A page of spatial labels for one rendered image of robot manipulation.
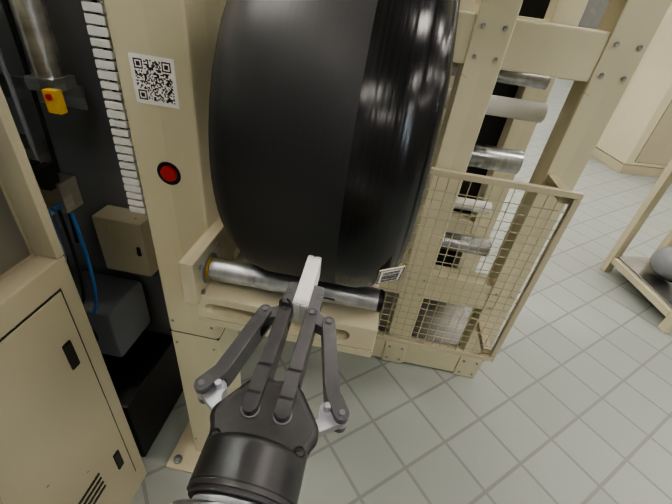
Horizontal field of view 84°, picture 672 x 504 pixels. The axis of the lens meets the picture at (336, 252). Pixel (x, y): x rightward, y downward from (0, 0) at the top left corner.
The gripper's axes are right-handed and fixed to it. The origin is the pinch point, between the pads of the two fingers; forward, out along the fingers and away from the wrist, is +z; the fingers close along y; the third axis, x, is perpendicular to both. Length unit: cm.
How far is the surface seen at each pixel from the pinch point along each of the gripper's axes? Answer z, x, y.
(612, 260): 183, 129, -169
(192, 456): 13, 113, 39
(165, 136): 30.3, 2.9, 32.4
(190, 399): 19, 83, 37
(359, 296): 20.2, 23.3, -6.0
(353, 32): 19.7, -19.7, 0.2
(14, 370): -2, 34, 51
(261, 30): 18.9, -18.8, 10.2
